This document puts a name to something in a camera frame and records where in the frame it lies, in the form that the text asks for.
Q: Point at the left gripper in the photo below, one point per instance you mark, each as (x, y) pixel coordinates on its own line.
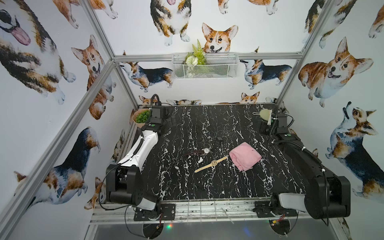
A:
(162, 120)

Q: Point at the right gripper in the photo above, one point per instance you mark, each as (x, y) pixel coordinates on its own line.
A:
(264, 124)

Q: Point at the pink cloth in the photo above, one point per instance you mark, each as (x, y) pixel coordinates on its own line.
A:
(244, 157)

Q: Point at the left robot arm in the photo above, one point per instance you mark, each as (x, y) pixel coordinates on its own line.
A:
(124, 184)

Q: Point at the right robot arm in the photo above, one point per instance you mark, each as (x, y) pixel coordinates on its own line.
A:
(327, 196)

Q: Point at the beige hand brush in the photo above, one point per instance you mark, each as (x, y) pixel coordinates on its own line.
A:
(263, 114)

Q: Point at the terracotta pot green plant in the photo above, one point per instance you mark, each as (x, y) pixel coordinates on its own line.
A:
(140, 117)

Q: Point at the green fern white flower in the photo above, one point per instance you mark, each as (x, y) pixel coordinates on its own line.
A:
(194, 61)

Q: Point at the white wire wall basket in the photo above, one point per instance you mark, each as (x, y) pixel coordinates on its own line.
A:
(219, 66)

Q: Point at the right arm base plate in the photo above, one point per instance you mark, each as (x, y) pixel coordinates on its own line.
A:
(264, 209)

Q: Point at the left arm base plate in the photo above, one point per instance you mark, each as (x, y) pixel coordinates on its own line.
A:
(154, 213)

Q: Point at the aluminium front rail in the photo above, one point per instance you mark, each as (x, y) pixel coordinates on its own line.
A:
(218, 210)

